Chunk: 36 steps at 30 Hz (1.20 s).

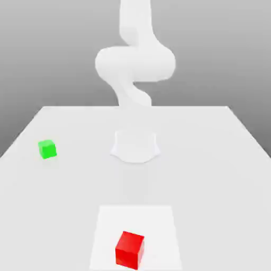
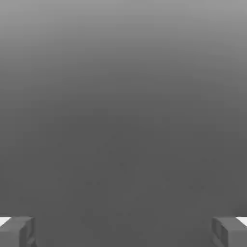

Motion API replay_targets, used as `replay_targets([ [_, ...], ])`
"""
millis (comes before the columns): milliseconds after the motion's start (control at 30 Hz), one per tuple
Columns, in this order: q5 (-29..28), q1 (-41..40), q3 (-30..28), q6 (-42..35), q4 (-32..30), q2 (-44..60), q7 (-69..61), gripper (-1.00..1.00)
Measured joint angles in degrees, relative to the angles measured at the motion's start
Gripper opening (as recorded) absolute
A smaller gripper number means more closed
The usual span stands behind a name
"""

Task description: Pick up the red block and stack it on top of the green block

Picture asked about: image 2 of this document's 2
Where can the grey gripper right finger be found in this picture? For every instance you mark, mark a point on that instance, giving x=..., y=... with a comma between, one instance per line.
x=233, y=233

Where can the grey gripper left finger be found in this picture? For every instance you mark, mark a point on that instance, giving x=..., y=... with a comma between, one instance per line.
x=13, y=233

